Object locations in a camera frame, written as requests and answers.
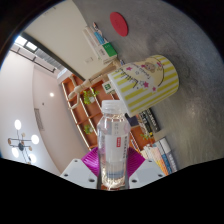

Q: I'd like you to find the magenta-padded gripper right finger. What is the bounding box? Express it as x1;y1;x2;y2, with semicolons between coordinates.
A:
125;146;166;190

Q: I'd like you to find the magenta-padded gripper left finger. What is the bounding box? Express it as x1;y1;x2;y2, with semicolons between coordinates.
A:
59;146;102;190

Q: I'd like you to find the clear plastic water bottle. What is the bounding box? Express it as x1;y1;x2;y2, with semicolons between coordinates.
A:
96;99;132;191

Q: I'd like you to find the colourful book stack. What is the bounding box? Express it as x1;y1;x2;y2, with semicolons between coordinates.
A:
139;137;179;177

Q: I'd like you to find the wooden shelf unit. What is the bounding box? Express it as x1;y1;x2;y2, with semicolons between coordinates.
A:
60;73;151;151

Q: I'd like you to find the ceiling air vent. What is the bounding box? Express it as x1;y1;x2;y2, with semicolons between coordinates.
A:
33;108;45;132

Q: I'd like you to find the branched ceiling lamp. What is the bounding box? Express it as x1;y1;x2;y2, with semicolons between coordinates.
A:
7;119;41;164

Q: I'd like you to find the yellow white striped mug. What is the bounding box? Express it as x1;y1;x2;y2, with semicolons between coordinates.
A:
107;54;180;118

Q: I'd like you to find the grey curtain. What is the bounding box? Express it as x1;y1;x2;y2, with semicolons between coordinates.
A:
33;48;68;73

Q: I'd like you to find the small green white box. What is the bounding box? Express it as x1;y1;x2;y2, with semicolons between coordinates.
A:
94;42;118;64

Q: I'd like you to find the white book stack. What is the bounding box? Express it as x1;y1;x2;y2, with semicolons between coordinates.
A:
82;25;108;51

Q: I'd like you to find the window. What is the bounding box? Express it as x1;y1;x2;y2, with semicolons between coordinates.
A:
14;34;38;53

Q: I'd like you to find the flat round red coaster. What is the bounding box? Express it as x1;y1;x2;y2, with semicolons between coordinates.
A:
109;11;129;38

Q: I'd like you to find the black track light rail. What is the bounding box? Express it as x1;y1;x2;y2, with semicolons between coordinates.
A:
9;43;57;73

